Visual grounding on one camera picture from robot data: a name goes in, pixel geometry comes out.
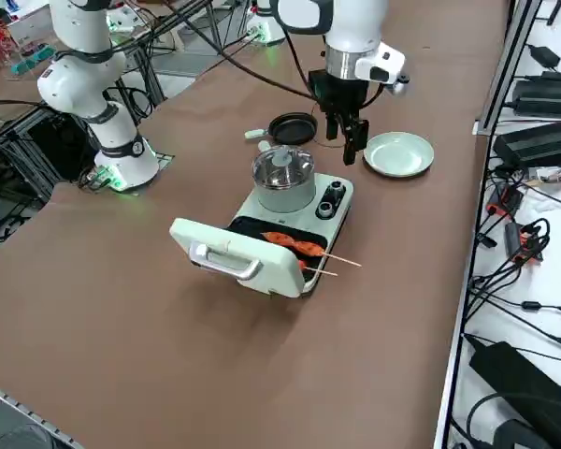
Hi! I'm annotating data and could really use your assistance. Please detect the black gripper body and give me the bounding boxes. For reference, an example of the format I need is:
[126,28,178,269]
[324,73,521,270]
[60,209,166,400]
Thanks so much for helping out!
[308,68,371,122]

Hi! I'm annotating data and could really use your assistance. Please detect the mint green cooking machine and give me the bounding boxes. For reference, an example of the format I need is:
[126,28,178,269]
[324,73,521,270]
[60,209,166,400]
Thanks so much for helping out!
[169,171,355,300]

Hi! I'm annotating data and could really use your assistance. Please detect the black frying pan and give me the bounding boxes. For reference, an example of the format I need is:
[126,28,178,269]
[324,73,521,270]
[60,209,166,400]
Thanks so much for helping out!
[243,111,320,147]

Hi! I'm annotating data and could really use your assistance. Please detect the pale green plate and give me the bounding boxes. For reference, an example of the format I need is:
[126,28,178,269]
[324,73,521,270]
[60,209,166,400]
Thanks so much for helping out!
[362,131,436,181]

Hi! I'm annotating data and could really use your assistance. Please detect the glass pot lid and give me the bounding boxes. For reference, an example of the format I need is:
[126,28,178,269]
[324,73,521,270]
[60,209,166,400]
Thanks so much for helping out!
[252,145,315,187]

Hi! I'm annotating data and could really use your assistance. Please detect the mint green pot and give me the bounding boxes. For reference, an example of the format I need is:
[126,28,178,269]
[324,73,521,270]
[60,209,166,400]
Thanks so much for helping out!
[251,138,318,215]

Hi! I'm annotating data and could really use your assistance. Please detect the orange meat skewer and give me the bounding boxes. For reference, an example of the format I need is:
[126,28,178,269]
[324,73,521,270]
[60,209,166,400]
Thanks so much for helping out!
[259,230,363,269]

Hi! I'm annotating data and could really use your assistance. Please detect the red sausage skewer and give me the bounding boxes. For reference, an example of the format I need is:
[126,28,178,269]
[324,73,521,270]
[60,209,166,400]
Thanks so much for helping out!
[296,259,339,278]

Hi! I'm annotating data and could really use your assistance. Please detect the red and black device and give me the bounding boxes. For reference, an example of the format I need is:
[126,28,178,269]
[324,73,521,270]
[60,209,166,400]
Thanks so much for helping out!
[484,183,525,218]

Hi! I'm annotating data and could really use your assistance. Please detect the long black power brick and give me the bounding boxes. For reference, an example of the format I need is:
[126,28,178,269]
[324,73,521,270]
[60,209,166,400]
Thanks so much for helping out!
[492,118,561,168]

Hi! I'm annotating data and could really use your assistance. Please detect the orange and black device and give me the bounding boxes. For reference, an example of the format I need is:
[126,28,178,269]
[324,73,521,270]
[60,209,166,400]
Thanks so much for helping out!
[503,221,545,264]

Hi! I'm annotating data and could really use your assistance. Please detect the small black adapter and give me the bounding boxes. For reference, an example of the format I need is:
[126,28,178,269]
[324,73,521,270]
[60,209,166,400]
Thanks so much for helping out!
[526,44,561,67]

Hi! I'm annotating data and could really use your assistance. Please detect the black control box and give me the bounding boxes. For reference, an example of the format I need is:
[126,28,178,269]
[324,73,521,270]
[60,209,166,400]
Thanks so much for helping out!
[26,111,99,184]

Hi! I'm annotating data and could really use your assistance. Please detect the large black power brick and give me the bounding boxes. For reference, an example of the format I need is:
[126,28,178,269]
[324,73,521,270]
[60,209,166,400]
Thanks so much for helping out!
[468,340,561,439]

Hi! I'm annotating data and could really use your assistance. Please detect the teal plastic holder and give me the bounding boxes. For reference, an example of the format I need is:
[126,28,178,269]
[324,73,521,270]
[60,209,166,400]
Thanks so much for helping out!
[10,44,53,77]

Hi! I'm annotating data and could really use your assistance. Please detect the mint grill lid with handle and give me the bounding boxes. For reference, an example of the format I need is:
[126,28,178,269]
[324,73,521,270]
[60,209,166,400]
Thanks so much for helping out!
[169,217,306,300]

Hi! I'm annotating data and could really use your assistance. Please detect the aluminium frame post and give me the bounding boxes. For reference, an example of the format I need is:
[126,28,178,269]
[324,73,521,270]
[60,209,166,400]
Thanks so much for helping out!
[473,0,556,138]

